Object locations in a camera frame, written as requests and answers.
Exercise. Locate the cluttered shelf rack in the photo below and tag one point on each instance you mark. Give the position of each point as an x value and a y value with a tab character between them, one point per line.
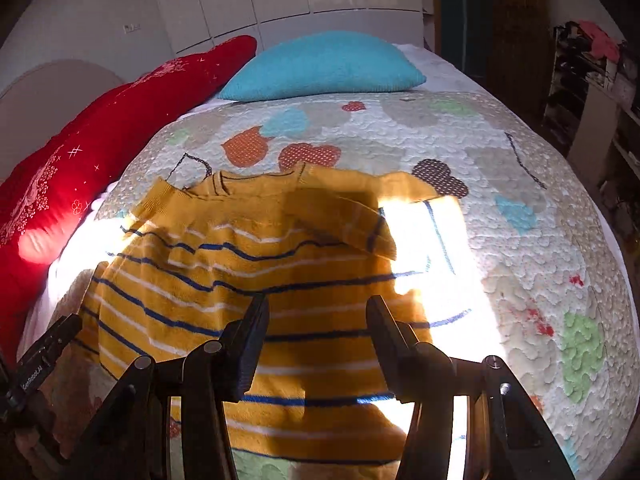
590	110

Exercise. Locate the teal pillow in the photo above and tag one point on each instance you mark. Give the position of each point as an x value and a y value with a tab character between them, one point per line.
325	65

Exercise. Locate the white bed sheet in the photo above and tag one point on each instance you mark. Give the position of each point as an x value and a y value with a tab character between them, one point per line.
440	72

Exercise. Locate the pink cloth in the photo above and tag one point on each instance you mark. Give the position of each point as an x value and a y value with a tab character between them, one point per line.
597	37

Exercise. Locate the dark wooden door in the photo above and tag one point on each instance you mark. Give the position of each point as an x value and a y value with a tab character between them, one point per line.
517	35

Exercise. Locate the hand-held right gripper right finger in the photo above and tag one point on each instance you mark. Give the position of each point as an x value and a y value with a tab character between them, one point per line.
387	347

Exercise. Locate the quilted patterned bedspread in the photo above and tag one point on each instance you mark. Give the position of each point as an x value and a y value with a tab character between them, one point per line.
500	185

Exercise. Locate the beige rounded headboard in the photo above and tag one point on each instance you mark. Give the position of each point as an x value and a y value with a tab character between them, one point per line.
50	85

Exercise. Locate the long red pillow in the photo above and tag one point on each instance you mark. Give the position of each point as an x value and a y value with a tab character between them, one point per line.
100	135

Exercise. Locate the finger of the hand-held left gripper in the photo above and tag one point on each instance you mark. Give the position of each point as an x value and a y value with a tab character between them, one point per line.
42	360

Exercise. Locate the yellow striped sweater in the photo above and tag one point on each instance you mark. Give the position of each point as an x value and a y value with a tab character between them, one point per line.
200	260

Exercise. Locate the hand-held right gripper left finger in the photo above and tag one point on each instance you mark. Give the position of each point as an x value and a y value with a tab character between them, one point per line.
248	355

